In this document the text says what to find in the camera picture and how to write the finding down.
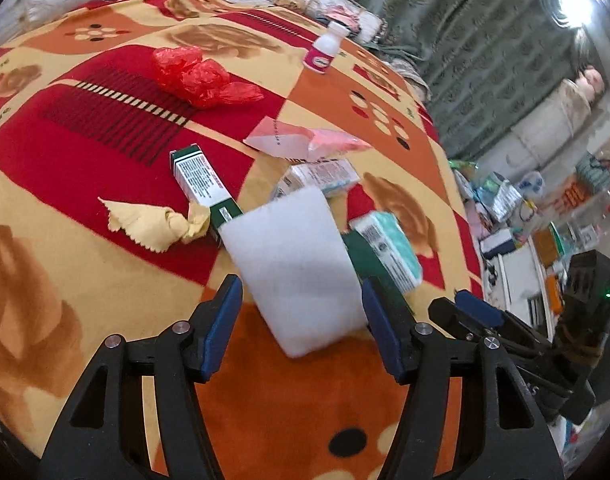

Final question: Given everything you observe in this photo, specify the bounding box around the yellow cloth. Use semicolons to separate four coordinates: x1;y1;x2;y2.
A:
98;196;211;253

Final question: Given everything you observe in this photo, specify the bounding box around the printed blanket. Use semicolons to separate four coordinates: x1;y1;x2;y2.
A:
0;0;486;480

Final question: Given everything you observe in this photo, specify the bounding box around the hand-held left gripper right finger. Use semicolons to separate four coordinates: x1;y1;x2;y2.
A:
361;276;566;480

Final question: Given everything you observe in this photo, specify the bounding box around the pile of assorted packets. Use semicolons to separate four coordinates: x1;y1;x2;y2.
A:
450;155;610;326

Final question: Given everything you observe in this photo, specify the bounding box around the red plastic bag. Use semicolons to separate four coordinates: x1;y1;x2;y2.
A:
152;46;264;110

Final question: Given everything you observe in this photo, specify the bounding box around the pink cloth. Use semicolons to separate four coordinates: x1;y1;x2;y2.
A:
325;5;359;29

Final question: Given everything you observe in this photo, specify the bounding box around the white bottle with pink label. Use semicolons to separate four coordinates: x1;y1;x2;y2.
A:
303;21;350;74

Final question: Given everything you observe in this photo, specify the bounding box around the pink plastic packet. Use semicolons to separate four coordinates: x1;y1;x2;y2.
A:
243;116;373;163

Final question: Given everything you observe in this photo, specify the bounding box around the green patterned curtain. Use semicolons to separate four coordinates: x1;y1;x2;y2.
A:
330;0;586;161

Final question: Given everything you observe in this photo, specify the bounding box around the white box with blue stripes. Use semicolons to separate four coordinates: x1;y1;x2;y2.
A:
270;157;361;203

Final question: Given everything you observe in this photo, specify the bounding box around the white foam sheet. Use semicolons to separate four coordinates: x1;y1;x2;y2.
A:
219;185;371;359

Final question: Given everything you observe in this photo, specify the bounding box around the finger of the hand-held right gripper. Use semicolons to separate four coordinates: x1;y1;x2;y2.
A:
428;297;536;376
454;289;556;357

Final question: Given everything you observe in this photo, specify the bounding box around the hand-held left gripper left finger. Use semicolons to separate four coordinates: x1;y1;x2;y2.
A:
40;274;244;480

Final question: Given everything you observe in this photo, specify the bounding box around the teal and white box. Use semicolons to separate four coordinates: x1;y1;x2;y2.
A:
349;210;423;295

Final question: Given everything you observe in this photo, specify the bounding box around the dark green box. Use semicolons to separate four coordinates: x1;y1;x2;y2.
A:
342;230;401;291

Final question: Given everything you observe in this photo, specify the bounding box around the silver foil bag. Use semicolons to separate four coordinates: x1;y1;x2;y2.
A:
485;175;524;222

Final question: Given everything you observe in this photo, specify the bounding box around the beige pillow with trim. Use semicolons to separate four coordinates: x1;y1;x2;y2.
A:
284;0;387;47

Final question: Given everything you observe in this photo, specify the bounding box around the green and white box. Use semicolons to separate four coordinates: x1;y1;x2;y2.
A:
169;144;244;241

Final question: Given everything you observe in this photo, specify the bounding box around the beige fabric bundle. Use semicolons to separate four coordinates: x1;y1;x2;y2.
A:
510;65;606;171

